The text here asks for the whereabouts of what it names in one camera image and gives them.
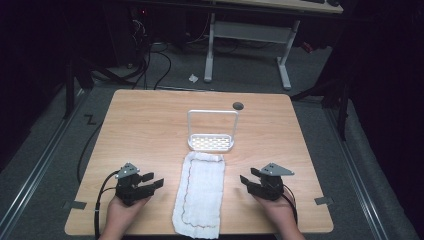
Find white towel rack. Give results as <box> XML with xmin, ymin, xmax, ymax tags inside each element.
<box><xmin>186</xmin><ymin>109</ymin><xmax>240</xmax><ymax>153</ymax></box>

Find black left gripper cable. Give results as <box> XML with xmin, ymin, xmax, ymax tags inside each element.
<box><xmin>94</xmin><ymin>170</ymin><xmax>121</xmax><ymax>240</ymax></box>

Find person's left hand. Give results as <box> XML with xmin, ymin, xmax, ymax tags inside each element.
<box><xmin>105</xmin><ymin>195</ymin><xmax>152</xmax><ymax>236</ymax></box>

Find white metal desk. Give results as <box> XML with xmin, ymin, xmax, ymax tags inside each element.
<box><xmin>203</xmin><ymin>0</ymin><xmax>344</xmax><ymax>91</ymax></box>

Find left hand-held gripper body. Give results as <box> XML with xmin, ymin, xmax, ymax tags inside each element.
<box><xmin>114</xmin><ymin>162</ymin><xmax>152</xmax><ymax>207</ymax></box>

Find aluminium floor rail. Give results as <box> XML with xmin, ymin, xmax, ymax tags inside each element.
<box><xmin>324</xmin><ymin>108</ymin><xmax>390</xmax><ymax>240</ymax></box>
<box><xmin>0</xmin><ymin>88</ymin><xmax>90</xmax><ymax>240</ymax></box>

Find white dish towel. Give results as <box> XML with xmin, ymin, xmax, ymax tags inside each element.
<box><xmin>171</xmin><ymin>150</ymin><xmax>226</xmax><ymax>240</ymax></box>

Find black metal stand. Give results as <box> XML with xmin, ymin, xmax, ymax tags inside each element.
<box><xmin>290</xmin><ymin>74</ymin><xmax>351</xmax><ymax>142</ymax></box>
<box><xmin>63</xmin><ymin>56</ymin><xmax>96</xmax><ymax>120</ymax></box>

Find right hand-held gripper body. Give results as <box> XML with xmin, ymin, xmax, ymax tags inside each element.
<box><xmin>251</xmin><ymin>162</ymin><xmax>296</xmax><ymax>202</ymax></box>

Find black computer tower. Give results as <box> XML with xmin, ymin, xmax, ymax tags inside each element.
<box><xmin>103</xmin><ymin>3</ymin><xmax>151</xmax><ymax>68</ymax></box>

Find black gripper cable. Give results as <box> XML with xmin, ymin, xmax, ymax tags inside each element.
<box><xmin>281</xmin><ymin>184</ymin><xmax>299</xmax><ymax>225</ymax></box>
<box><xmin>94</xmin><ymin>170</ymin><xmax>121</xmax><ymax>240</ymax></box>

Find black floor cables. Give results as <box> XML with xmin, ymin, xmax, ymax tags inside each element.
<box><xmin>77</xmin><ymin>19</ymin><xmax>173</xmax><ymax>184</ymax></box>

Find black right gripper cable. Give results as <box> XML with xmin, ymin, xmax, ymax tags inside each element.
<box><xmin>281</xmin><ymin>184</ymin><xmax>299</xmax><ymax>225</ymax></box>

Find person's right hand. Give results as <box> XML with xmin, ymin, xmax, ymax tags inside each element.
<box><xmin>253</xmin><ymin>189</ymin><xmax>298</xmax><ymax>234</ymax></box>

